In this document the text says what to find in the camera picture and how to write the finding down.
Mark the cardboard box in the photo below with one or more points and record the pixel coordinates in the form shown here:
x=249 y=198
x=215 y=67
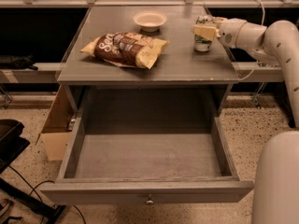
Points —
x=55 y=133

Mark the grey cabinet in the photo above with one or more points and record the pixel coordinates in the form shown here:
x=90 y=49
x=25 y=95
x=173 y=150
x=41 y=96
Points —
x=178 y=65

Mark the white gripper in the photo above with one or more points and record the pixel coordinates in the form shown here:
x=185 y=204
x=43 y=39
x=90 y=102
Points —
x=229 y=33

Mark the black object on rail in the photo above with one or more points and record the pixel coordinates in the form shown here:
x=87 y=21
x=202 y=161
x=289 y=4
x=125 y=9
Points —
x=17 y=62

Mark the white ceramic bowl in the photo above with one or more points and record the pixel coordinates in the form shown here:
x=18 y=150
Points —
x=150 y=21

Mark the green white 7up can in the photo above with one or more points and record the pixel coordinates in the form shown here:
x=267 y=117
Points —
x=203 y=38

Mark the brown yellow chip bag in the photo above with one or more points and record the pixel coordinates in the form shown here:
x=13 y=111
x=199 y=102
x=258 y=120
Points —
x=127 y=49

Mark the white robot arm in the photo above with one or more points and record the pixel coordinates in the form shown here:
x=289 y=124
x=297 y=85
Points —
x=276 y=192

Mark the round metal drawer knob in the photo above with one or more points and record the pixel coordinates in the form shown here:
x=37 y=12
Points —
x=149 y=201

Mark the open grey top drawer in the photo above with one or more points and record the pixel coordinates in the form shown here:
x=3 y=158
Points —
x=129 y=144

